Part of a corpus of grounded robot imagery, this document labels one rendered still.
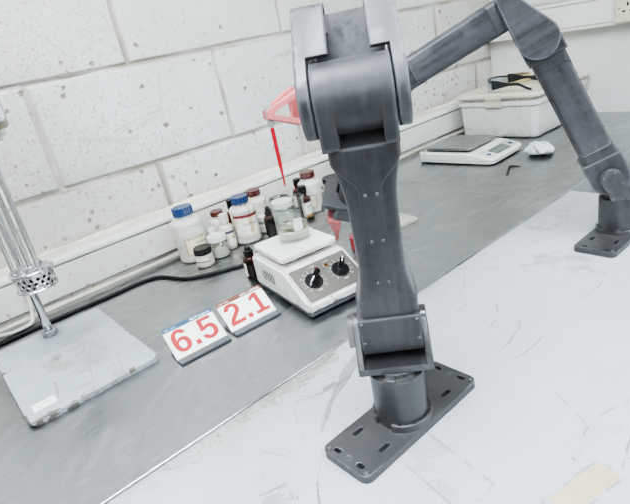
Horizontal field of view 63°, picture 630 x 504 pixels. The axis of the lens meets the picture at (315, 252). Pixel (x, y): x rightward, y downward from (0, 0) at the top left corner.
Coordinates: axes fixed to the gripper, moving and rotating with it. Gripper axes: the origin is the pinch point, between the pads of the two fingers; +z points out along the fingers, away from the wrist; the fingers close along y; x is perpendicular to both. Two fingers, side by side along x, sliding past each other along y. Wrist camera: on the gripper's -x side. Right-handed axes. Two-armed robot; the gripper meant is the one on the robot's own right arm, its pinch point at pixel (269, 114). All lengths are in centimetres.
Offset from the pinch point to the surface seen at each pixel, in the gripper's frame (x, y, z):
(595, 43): 9, -27, -139
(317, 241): 23.3, 5.2, -1.7
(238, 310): 29.8, 5.1, 16.1
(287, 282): 26.9, 8.6, 7.4
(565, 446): 32, 57, 3
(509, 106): 21, -32, -101
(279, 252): 23.4, 3.3, 5.3
